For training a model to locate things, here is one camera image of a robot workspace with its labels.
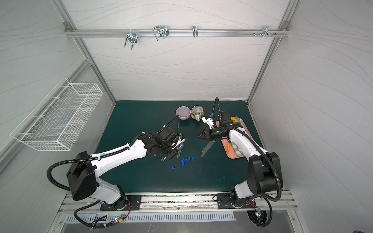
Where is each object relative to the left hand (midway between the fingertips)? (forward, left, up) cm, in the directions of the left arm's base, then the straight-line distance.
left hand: (175, 150), depth 81 cm
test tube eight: (-5, +6, -1) cm, 8 cm away
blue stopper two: (-4, -4, -10) cm, 12 cm away
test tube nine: (+7, -18, -11) cm, 22 cm away
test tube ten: (+7, -20, -11) cm, 23 cm away
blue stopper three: (-2, -3, -10) cm, 10 cm away
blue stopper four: (-1, -4, -10) cm, 11 cm away
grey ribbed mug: (+37, -13, -8) cm, 40 cm away
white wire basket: (+2, +56, +21) cm, 59 cm away
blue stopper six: (0, -8, -10) cm, 13 cm away
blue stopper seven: (0, -10, -10) cm, 14 cm away
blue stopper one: (-6, +2, -10) cm, 12 cm away
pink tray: (+4, -35, -11) cm, 37 cm away
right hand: (+7, -13, +4) cm, 15 cm away
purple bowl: (+35, -3, -7) cm, 36 cm away
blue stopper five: (-1, -6, -11) cm, 12 cm away
